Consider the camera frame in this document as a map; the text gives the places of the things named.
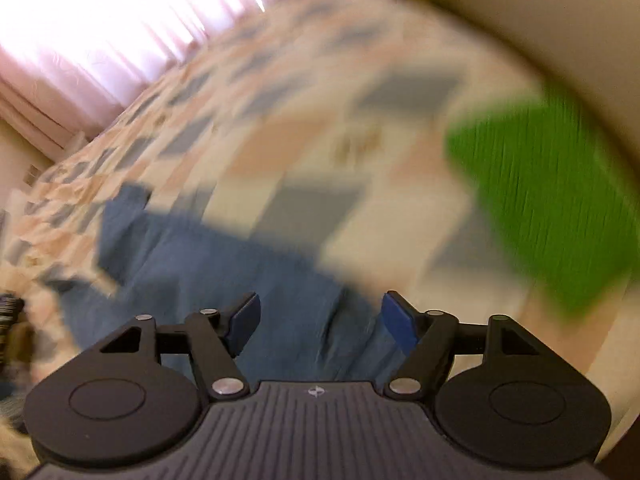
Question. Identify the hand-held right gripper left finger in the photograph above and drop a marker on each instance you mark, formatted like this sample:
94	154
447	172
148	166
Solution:
246	317

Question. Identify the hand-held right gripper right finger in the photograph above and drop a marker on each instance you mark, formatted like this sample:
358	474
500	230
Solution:
400	320

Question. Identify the blue denim jeans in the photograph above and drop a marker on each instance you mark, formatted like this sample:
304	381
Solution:
280	300

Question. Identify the green towel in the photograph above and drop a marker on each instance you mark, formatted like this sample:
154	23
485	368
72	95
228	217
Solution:
540	195

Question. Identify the diamond patterned quilt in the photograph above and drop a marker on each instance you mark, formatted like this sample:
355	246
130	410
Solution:
300	110

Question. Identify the dark striped object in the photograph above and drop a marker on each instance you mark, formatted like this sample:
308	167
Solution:
10	307

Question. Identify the sheer pink curtain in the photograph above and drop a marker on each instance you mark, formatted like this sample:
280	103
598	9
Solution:
100	35

